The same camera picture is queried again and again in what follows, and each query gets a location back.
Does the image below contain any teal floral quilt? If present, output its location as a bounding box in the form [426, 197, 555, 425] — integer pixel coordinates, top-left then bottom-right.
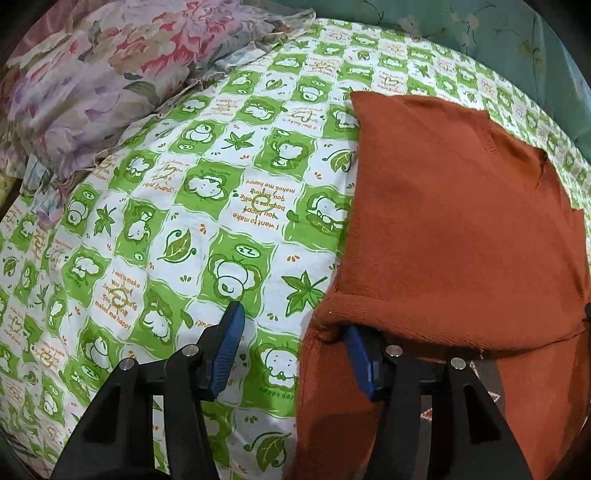
[277, 0, 591, 139]

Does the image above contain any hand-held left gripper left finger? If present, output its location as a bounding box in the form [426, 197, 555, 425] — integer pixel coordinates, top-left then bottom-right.
[51, 301, 246, 480]

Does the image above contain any floral ruffled pillow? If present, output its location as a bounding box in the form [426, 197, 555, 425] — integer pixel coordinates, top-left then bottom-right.
[0, 0, 319, 185]

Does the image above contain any orange knit sweater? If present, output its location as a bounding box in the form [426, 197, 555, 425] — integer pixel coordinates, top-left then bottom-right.
[284, 91, 591, 480]

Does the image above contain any green white printed bedsheet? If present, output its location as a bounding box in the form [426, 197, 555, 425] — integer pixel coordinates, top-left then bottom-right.
[0, 18, 591, 480]

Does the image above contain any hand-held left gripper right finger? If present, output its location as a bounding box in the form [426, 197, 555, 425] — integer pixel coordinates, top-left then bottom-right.
[342, 325, 536, 480]

